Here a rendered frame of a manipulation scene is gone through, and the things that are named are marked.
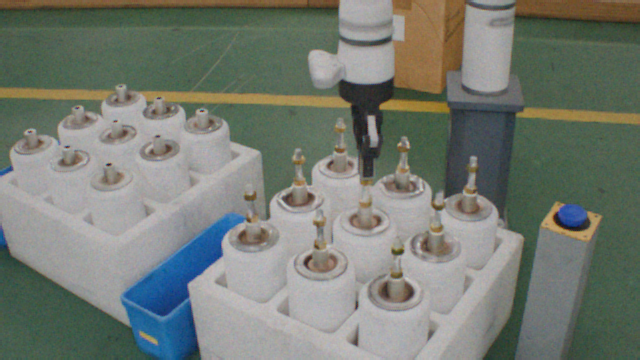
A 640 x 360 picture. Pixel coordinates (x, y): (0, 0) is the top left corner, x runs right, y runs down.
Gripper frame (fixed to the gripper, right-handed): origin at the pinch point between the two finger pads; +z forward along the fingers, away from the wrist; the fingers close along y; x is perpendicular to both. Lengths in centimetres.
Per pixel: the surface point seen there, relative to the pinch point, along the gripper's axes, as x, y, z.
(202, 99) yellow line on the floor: 30, 103, 35
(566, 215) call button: -25.4, -14.0, 2.3
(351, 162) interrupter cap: -0.4, 17.5, 9.8
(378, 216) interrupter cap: -2.0, 0.8, 9.8
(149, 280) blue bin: 35.6, 8.1, 24.0
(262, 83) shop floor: 12, 111, 35
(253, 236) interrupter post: 16.9, -2.6, 9.0
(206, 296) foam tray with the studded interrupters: 24.8, -4.9, 17.6
